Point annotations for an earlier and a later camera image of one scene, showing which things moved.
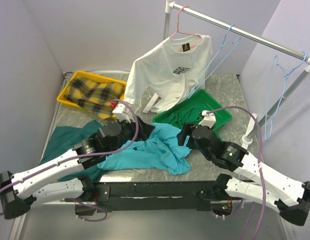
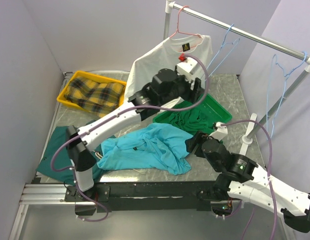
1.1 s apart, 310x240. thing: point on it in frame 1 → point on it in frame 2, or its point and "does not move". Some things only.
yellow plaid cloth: [96, 97] does not move
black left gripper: [145, 130] → [191, 95]
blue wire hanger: [238, 39] does not move
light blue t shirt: [162, 149] does not move
